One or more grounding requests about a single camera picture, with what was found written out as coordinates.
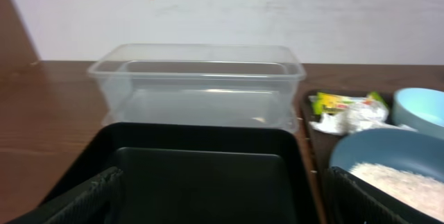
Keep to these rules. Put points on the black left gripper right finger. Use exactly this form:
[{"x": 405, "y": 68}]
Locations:
[{"x": 351, "y": 200}]

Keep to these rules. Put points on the dark brown serving tray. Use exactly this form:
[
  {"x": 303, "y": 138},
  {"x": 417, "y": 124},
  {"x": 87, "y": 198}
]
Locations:
[{"x": 320, "y": 146}]

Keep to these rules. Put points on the green yellow snack wrapper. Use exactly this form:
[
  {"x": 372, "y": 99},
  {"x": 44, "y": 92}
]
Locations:
[{"x": 328, "y": 103}]

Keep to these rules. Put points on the light blue bowl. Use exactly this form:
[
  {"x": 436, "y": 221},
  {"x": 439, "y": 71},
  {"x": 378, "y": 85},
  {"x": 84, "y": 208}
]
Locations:
[{"x": 419, "y": 108}]

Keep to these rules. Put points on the white tissue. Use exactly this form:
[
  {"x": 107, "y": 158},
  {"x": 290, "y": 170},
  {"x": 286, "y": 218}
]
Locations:
[{"x": 356, "y": 118}]

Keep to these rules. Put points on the clear plastic bin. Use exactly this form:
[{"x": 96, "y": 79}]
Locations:
[{"x": 200, "y": 85}]

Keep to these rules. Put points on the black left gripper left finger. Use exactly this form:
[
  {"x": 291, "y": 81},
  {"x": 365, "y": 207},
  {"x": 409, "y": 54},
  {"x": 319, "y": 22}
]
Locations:
[{"x": 97, "y": 200}]

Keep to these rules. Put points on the dark blue plate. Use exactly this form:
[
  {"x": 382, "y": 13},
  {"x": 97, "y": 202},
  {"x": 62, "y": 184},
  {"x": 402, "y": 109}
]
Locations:
[{"x": 399, "y": 149}]

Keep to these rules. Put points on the pile of white rice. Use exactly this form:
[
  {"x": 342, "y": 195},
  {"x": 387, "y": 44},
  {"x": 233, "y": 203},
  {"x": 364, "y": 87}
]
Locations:
[{"x": 424, "y": 194}]

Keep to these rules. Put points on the black plastic tray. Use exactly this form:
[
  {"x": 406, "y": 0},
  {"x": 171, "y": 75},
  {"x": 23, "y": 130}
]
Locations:
[{"x": 199, "y": 174}]

